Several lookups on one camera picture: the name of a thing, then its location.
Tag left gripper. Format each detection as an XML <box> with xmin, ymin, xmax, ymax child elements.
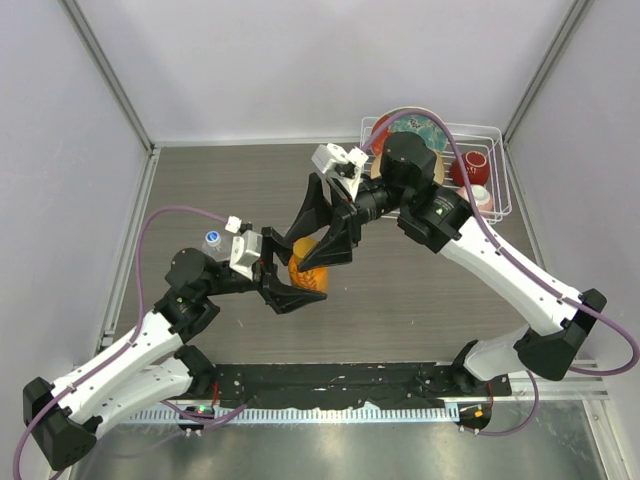
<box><xmin>201</xmin><ymin>227</ymin><xmax>326</xmax><ymax>312</ymax></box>

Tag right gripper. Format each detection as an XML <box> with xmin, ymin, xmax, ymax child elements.
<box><xmin>283</xmin><ymin>173</ymin><xmax>410</xmax><ymax>274</ymax></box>

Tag orange bottle cap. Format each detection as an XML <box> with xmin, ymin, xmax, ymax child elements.
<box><xmin>292</xmin><ymin>237</ymin><xmax>318</xmax><ymax>263</ymax></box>

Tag orange juice bottle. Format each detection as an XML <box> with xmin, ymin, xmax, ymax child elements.
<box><xmin>288</xmin><ymin>255</ymin><xmax>329</xmax><ymax>293</ymax></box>

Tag clear plastic water bottle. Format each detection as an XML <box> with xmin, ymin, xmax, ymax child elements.
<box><xmin>202</xmin><ymin>231</ymin><xmax>233</xmax><ymax>262</ymax></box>

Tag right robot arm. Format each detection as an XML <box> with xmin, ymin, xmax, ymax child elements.
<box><xmin>286</xmin><ymin>132</ymin><xmax>606</xmax><ymax>395</ymax></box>

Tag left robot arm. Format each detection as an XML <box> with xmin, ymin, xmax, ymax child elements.
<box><xmin>23</xmin><ymin>228</ymin><xmax>327</xmax><ymax>473</ymax></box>

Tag cream floral plate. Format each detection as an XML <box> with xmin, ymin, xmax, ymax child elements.
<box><xmin>369</xmin><ymin>151</ymin><xmax>445</xmax><ymax>185</ymax></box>

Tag red and teal plate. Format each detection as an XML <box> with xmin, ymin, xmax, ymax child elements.
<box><xmin>370</xmin><ymin>115</ymin><xmax>448</xmax><ymax>155</ymax></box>

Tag pink patterned bowl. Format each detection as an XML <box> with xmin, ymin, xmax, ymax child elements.
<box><xmin>456</xmin><ymin>184</ymin><xmax>494</xmax><ymax>216</ymax></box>

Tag red bowl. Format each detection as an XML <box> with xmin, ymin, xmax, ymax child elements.
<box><xmin>449</xmin><ymin>151</ymin><xmax>491</xmax><ymax>187</ymax></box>

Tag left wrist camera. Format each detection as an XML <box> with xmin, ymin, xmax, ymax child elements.
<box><xmin>225</xmin><ymin>216</ymin><xmax>263</xmax><ymax>280</ymax></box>

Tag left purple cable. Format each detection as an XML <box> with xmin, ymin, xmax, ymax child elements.
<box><xmin>12</xmin><ymin>205</ymin><xmax>241</xmax><ymax>480</ymax></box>

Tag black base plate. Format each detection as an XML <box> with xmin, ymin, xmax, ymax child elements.
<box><xmin>154</xmin><ymin>360</ymin><xmax>514</xmax><ymax>411</ymax></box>

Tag white wire dish rack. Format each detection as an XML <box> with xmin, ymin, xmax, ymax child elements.
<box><xmin>361</xmin><ymin>112</ymin><xmax>512</xmax><ymax>224</ymax></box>

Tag white slotted cable duct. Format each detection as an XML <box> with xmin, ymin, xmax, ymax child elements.
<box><xmin>123</xmin><ymin>402</ymin><xmax>459</xmax><ymax>425</ymax></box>

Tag aluminium frame rail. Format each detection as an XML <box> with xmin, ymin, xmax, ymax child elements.
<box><xmin>508</xmin><ymin>371</ymin><xmax>608</xmax><ymax>401</ymax></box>

